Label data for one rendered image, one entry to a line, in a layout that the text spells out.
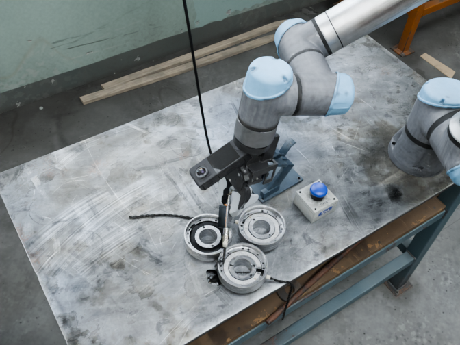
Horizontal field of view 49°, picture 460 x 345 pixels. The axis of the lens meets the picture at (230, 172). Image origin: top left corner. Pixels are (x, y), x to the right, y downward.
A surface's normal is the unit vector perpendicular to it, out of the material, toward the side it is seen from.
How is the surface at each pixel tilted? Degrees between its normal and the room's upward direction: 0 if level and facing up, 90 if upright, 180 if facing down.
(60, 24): 90
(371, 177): 0
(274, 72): 8
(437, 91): 7
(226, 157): 23
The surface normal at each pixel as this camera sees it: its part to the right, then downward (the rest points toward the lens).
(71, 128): 0.04, -0.63
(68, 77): 0.54, 0.66
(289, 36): -0.55, -0.44
